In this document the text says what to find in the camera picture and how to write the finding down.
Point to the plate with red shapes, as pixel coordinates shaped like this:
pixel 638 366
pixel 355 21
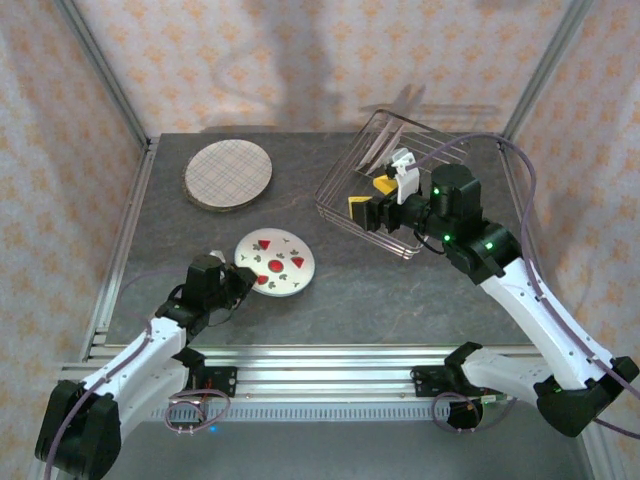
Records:
pixel 280 250

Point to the plaid patterned plate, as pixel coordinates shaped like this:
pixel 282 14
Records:
pixel 227 172

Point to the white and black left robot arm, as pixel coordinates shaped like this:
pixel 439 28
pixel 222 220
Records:
pixel 135 355

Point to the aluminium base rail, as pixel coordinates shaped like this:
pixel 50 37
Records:
pixel 325 370

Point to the aluminium frame post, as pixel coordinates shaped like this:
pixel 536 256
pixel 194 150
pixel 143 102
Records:
pixel 109 75
pixel 550 60

